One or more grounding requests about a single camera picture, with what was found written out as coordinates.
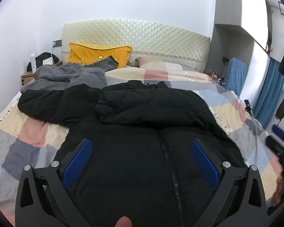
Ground black padded jacket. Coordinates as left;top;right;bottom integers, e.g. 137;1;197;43
18;81;245;226

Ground operator hand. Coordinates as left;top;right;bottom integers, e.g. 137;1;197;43
115;216;132;227

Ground patchwork plaid duvet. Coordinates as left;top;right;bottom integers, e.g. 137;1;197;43
0;62;282;226

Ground black tripod device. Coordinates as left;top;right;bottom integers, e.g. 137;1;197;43
244;100;254;118

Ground blue curtain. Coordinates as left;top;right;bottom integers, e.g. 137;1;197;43
253;58;284;129

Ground wooden nightstand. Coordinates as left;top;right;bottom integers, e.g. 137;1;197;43
21;61;63;86

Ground bottles on side shelf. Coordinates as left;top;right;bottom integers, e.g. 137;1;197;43
210;72;225;87

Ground grey fleece garment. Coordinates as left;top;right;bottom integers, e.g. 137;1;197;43
20;56;118;93

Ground blue towel covered board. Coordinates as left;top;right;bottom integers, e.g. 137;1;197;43
225;58;247;96

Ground white plastic bottle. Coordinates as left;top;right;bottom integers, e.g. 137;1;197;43
31;52;37;73

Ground black bag on nightstand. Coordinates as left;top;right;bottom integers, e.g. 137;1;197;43
27;52;59;72

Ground yellow pillow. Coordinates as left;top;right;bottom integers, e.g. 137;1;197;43
66;43;132;68

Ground grey wardrobe cabinet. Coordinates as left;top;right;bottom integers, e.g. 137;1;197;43
205;0;254;76

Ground pink pillow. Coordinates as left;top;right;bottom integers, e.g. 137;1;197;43
136;56;183;70

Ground cream quilted headboard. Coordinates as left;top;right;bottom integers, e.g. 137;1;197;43
62;19;210;72

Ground wall socket panel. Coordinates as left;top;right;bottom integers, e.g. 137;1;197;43
52;40;62;48

